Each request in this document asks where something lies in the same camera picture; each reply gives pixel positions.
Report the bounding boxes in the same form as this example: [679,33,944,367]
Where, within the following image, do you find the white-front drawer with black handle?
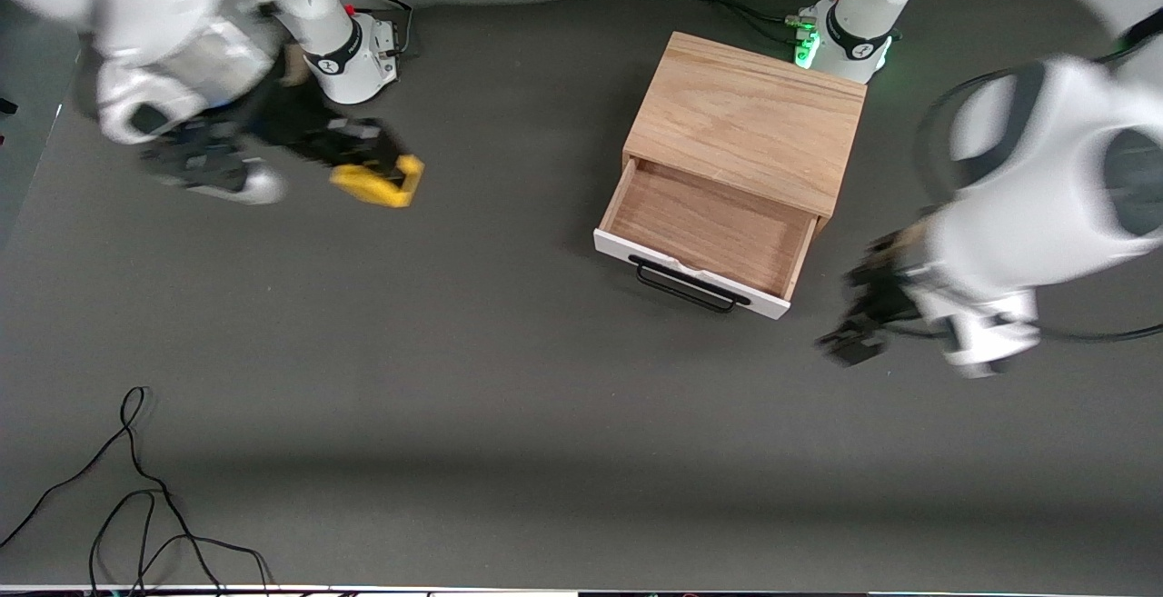
[593,156,819,320]

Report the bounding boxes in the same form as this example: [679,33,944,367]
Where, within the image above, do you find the yellow wooden block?
[329,154,425,209]

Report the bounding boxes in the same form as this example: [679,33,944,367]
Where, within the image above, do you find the thin black loose cable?
[0,386,273,597]

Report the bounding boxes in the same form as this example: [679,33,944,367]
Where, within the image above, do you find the black left arm base cables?
[688,0,850,45]

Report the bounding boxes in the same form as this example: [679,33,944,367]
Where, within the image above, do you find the wooden drawer cabinet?
[621,31,868,233]

